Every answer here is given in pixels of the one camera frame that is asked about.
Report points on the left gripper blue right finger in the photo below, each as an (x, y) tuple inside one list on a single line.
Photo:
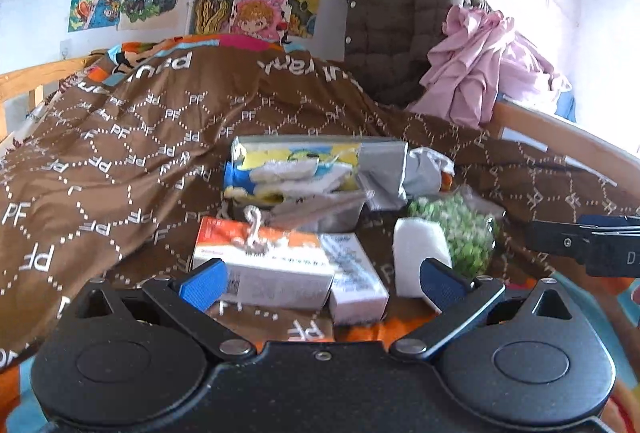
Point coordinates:
[(462, 305)]

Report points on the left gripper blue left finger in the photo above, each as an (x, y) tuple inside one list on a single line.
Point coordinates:
[(182, 304)]

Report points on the white blue cloth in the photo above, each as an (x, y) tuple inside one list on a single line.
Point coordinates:
[(277, 179)]

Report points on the grey white cloth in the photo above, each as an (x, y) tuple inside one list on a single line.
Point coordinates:
[(425, 167)]

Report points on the grey plush sock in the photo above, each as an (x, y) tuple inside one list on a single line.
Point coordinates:
[(329, 213)]

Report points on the green bead glass bottle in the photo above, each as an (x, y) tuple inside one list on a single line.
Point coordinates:
[(470, 224)]

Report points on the orange white medicine box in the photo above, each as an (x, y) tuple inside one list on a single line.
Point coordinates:
[(269, 268)]

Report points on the small white medicine box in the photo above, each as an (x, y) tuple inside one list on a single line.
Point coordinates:
[(357, 294)]

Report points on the brown PF patterned blanket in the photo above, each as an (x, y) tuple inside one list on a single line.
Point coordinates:
[(36, 285)]

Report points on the grey box with frog drawing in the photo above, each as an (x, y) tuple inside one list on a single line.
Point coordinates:
[(251, 151)]

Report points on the pink cloth garment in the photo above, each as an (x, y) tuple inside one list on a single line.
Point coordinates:
[(481, 58)]

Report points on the pink anime girl painting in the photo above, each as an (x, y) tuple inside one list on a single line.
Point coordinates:
[(266, 20)]

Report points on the brown quilted jacket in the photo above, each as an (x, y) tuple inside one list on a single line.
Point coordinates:
[(386, 44)]

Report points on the wooden bed frame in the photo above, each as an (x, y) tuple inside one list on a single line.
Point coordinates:
[(560, 142)]

